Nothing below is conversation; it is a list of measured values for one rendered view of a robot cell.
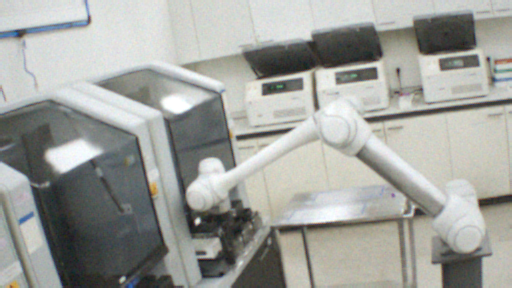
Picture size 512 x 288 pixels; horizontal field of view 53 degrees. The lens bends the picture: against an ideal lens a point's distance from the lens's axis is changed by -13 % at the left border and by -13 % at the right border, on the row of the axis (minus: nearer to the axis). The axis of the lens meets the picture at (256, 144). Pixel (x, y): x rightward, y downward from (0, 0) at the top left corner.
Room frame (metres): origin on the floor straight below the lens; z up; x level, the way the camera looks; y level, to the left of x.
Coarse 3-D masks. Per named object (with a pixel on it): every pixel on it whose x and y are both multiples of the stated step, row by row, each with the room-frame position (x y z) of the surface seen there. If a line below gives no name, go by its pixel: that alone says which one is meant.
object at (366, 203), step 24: (312, 192) 2.79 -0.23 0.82; (336, 192) 2.70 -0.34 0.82; (360, 192) 2.62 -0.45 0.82; (384, 192) 2.53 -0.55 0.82; (288, 216) 2.50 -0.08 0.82; (312, 216) 2.43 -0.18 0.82; (336, 216) 2.36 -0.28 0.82; (360, 216) 2.29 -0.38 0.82; (384, 216) 2.23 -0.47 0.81; (408, 216) 2.26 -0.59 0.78; (312, 264) 2.82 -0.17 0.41
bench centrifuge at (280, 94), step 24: (264, 48) 4.62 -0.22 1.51; (288, 48) 4.63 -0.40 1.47; (264, 72) 5.03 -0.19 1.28; (288, 72) 5.00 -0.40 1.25; (312, 72) 4.57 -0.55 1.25; (264, 96) 4.52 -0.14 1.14; (288, 96) 4.44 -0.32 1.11; (312, 96) 4.43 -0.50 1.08; (264, 120) 4.52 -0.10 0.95; (288, 120) 4.46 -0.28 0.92
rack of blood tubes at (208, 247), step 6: (192, 240) 2.28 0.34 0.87; (198, 240) 2.28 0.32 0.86; (204, 240) 2.26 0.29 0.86; (210, 240) 2.26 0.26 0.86; (216, 240) 2.23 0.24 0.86; (198, 246) 2.20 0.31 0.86; (204, 246) 2.19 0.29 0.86; (210, 246) 2.17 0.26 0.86; (216, 246) 2.21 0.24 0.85; (198, 252) 2.28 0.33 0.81; (204, 252) 2.27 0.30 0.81; (210, 252) 2.17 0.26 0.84; (216, 252) 2.19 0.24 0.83
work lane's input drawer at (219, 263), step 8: (216, 256) 2.17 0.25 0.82; (224, 256) 2.18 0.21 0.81; (200, 264) 2.17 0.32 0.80; (208, 264) 2.16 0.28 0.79; (216, 264) 2.14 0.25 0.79; (224, 264) 2.15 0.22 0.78; (240, 264) 2.20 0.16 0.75; (200, 272) 2.17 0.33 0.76; (208, 272) 2.16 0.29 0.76; (224, 272) 2.14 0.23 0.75
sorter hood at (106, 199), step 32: (0, 128) 1.64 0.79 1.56; (32, 128) 1.71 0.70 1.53; (64, 128) 1.79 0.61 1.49; (96, 128) 1.87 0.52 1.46; (0, 160) 1.43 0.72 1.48; (32, 160) 1.49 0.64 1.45; (64, 160) 1.56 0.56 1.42; (96, 160) 1.64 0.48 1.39; (128, 160) 1.82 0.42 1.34; (64, 192) 1.45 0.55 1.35; (96, 192) 1.60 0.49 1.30; (128, 192) 1.78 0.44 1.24; (64, 224) 1.41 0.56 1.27; (96, 224) 1.56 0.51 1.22; (128, 224) 1.73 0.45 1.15; (64, 256) 1.37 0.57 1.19; (96, 256) 1.51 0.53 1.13; (128, 256) 1.67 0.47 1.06; (160, 256) 1.84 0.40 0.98
